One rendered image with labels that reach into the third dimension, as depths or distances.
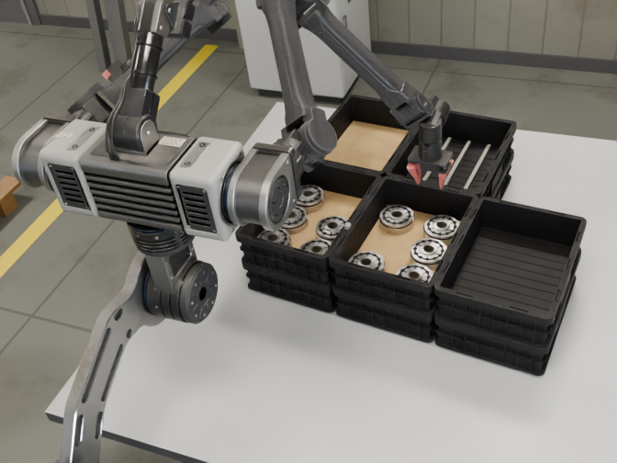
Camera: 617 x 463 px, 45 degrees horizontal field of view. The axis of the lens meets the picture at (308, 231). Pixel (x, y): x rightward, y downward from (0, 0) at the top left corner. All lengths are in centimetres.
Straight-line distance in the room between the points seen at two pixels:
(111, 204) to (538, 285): 114
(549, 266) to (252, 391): 87
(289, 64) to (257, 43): 280
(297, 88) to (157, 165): 35
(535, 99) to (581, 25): 49
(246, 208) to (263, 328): 86
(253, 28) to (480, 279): 263
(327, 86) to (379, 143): 179
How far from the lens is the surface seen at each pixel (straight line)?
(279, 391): 203
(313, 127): 151
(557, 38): 464
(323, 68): 430
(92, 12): 515
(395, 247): 218
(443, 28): 473
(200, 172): 137
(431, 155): 192
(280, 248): 207
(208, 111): 455
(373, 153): 255
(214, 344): 217
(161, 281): 164
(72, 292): 357
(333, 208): 233
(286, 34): 165
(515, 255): 217
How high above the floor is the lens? 231
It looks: 41 degrees down
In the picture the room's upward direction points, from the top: 8 degrees counter-clockwise
